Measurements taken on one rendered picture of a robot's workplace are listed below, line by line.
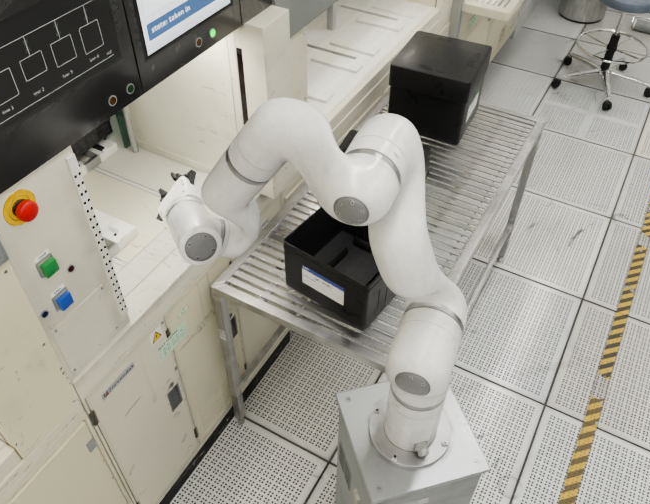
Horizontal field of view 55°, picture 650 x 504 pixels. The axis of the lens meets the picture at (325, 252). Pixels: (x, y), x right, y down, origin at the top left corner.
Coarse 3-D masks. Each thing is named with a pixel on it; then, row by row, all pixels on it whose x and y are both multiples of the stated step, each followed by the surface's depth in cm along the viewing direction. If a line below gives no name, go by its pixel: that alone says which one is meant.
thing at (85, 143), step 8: (96, 128) 190; (104, 128) 193; (88, 136) 189; (96, 136) 192; (104, 136) 195; (72, 144) 184; (80, 144) 187; (88, 144) 190; (96, 144) 197; (80, 152) 188
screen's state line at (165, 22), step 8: (192, 0) 130; (200, 0) 132; (208, 0) 135; (176, 8) 127; (184, 8) 129; (192, 8) 131; (200, 8) 133; (168, 16) 126; (176, 16) 128; (184, 16) 130; (152, 24) 122; (160, 24) 124; (168, 24) 126; (176, 24) 128; (152, 32) 123; (160, 32) 125
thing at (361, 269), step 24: (312, 216) 172; (288, 240) 167; (312, 240) 179; (336, 240) 188; (360, 240) 184; (288, 264) 170; (312, 264) 162; (336, 264) 181; (360, 264) 181; (312, 288) 169; (336, 288) 162; (360, 288) 155; (384, 288) 164; (336, 312) 169; (360, 312) 161
